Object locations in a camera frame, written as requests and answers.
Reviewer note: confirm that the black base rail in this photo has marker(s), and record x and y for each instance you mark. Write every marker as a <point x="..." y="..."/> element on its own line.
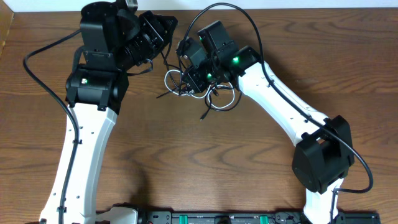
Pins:
<point x="286" y="217"/>

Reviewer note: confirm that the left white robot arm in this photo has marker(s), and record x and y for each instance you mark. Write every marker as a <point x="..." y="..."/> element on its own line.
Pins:
<point x="115" y="39"/>

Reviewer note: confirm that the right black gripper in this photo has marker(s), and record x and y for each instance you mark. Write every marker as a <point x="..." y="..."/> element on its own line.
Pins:
<point x="191" y="76"/>

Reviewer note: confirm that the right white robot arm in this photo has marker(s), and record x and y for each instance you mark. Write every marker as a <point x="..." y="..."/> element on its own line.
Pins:
<point x="322" y="155"/>

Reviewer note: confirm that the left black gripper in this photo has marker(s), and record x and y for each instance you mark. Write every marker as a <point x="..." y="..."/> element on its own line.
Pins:
<point x="155" y="23"/>

